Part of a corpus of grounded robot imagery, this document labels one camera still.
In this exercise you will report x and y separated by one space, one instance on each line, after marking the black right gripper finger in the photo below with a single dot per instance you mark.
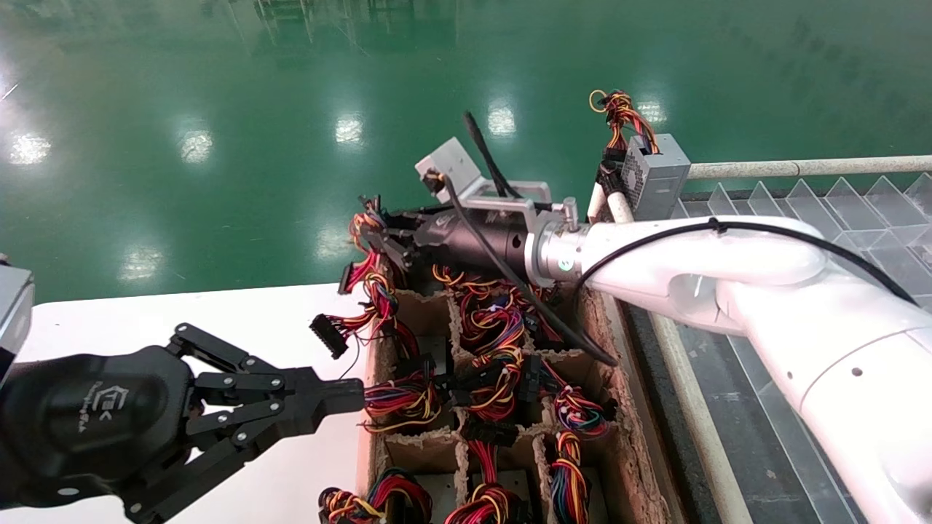
411 222
397 251

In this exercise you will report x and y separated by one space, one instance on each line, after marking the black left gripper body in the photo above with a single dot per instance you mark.
87 415

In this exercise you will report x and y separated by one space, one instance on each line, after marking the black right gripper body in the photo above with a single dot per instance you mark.
506 236

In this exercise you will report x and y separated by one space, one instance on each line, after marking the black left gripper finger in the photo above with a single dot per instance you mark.
284 422
291 386

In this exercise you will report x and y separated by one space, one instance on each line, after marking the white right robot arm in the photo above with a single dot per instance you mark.
801 327

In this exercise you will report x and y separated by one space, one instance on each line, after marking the power supply long black connector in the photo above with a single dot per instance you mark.
329 336

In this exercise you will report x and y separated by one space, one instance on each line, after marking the brown pulp compartment box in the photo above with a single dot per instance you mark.
633 451

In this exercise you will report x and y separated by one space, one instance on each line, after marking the transparent divider rack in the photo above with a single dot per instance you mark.
757 466

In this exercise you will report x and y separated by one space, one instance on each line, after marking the short white pipe rail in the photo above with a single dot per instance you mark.
595 204

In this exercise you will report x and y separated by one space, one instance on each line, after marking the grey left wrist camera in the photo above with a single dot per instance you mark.
13 313

